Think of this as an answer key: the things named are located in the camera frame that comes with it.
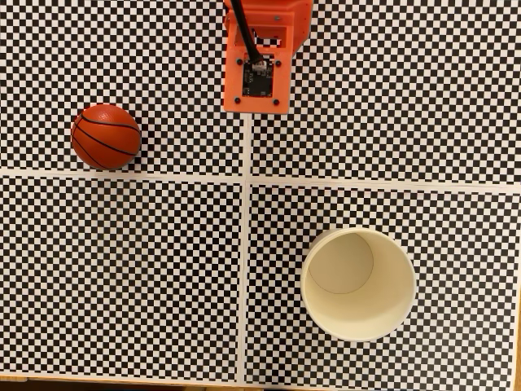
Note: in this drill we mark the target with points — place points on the orange basketball with black lines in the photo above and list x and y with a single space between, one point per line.
106 136

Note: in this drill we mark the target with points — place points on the cream paper cup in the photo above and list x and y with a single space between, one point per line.
366 293

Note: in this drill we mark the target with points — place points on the orange camera mount with board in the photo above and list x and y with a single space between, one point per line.
234 89

